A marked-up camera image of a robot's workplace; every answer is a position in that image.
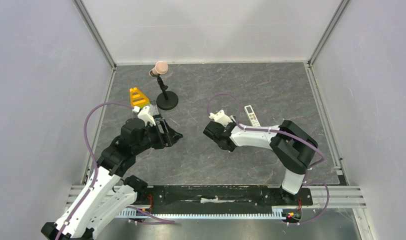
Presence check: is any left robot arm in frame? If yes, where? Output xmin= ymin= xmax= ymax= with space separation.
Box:
xmin=41 ymin=118 xmax=183 ymax=240

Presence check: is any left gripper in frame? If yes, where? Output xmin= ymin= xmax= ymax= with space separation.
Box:
xmin=133 ymin=117 xmax=183 ymax=155

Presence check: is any pink microphone on stand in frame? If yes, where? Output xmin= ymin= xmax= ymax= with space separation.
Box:
xmin=149 ymin=61 xmax=179 ymax=111

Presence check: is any yellow toy brick tower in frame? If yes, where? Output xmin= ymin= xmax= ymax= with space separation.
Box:
xmin=129 ymin=87 xmax=151 ymax=108

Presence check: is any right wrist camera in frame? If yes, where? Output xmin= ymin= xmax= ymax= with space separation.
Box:
xmin=209 ymin=109 xmax=237 ymax=127

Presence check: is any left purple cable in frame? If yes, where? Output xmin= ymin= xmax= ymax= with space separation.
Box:
xmin=53 ymin=101 xmax=138 ymax=240

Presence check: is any long white remote control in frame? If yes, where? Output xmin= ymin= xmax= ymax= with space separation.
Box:
xmin=244 ymin=105 xmax=261 ymax=127

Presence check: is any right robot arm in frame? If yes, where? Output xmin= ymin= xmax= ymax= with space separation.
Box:
xmin=203 ymin=120 xmax=322 ymax=204

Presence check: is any white cable duct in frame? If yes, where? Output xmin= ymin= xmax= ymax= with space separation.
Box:
xmin=115 ymin=207 xmax=299 ymax=221

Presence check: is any blue toy brick block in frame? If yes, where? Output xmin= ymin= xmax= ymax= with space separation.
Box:
xmin=148 ymin=104 xmax=162 ymax=121

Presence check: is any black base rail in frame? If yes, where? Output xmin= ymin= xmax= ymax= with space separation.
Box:
xmin=134 ymin=185 xmax=313 ymax=215

